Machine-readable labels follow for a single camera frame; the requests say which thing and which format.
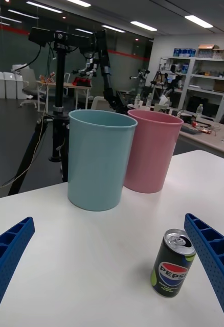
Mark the silver and black robot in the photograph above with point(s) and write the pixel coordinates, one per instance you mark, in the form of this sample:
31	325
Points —
87	69

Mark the white-legged wooden table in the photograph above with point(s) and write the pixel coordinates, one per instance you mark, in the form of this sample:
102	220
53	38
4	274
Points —
66	85

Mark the cluttered grey desk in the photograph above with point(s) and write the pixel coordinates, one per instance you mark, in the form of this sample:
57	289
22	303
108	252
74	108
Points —
206	143

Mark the black camera tripod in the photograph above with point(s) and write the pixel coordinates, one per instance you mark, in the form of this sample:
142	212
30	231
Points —
59	76

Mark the white shelving unit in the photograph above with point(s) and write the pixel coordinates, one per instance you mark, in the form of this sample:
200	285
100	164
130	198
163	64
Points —
190	76

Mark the pink plastic bin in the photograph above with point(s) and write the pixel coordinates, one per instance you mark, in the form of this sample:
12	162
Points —
153	153

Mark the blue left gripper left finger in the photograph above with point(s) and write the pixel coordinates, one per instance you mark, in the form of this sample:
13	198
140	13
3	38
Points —
7	255

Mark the grey office chair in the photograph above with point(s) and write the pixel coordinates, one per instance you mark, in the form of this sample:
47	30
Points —
30	84

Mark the clear plastic bottle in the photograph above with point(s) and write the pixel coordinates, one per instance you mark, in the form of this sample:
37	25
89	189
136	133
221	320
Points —
199	111

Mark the black keyboard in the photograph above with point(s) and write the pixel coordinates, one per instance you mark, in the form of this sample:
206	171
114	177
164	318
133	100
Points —
191	129

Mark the pale blue plastic bin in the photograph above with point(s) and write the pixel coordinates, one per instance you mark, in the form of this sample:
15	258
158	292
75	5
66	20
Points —
99	158

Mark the cardboard box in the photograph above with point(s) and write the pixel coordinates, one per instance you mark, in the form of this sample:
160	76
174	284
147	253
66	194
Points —
206	47

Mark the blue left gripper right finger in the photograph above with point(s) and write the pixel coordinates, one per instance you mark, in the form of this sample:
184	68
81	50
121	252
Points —
214	260

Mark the black robot arm on stand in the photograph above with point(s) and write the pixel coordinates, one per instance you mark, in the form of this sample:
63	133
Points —
105	69

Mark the black drink can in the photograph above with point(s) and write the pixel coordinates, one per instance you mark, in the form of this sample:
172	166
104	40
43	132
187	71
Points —
172	270

